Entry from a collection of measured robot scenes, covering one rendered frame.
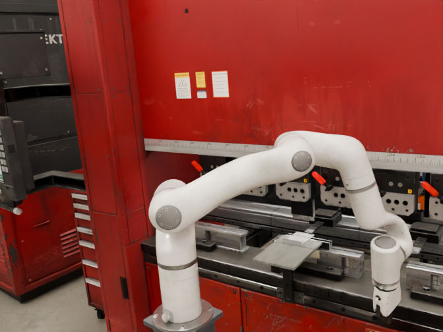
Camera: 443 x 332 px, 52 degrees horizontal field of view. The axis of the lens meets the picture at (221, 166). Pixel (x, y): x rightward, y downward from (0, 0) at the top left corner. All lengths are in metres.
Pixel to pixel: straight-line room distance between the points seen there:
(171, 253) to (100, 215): 1.11
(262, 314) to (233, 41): 1.18
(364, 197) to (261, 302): 0.87
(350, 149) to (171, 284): 0.65
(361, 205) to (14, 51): 1.50
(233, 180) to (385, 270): 0.54
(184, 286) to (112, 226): 1.04
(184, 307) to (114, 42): 1.31
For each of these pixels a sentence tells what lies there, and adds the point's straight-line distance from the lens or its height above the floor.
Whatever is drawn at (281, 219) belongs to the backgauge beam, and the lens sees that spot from 2.31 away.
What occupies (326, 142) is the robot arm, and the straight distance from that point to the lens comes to 1.34.
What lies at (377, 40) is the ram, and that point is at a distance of 1.69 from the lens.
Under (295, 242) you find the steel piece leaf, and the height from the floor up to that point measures 1.02.
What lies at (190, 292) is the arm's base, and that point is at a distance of 1.41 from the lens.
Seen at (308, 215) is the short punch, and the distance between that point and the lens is 1.95.
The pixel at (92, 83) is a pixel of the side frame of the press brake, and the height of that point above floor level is 1.70.
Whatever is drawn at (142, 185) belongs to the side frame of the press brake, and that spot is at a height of 1.17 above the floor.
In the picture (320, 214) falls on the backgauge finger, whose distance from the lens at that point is 2.16.
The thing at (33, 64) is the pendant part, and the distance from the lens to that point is 2.15.
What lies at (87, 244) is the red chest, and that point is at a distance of 3.22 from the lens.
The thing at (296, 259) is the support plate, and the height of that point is 1.00.
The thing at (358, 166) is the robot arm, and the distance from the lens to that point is 1.34.
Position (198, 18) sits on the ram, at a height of 1.94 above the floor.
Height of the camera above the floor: 1.78
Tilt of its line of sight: 14 degrees down
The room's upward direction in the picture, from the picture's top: 4 degrees counter-clockwise
